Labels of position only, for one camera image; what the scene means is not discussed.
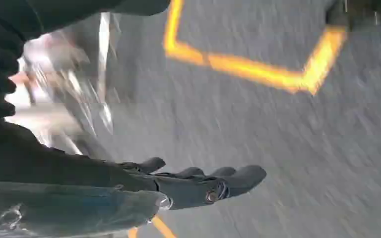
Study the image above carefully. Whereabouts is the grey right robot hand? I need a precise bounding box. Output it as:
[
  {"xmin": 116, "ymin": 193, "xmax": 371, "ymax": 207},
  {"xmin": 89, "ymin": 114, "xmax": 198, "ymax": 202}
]
[{"xmin": 0, "ymin": 0, "xmax": 267, "ymax": 238}]

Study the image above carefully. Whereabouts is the black robot foot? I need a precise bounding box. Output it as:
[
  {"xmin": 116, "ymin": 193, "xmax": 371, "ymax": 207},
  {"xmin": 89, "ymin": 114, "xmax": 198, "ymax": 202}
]
[{"xmin": 325, "ymin": 0, "xmax": 381, "ymax": 32}]

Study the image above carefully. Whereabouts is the yellow floor tape outline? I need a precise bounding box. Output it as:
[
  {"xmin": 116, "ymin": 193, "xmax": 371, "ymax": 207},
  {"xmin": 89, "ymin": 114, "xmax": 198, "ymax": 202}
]
[{"xmin": 163, "ymin": 0, "xmax": 348, "ymax": 97}]

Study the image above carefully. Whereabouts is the yellow floor tape strip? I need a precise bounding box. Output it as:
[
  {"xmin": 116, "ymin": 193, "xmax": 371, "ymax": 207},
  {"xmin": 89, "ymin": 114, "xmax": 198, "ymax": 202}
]
[{"xmin": 127, "ymin": 215, "xmax": 178, "ymax": 238}]

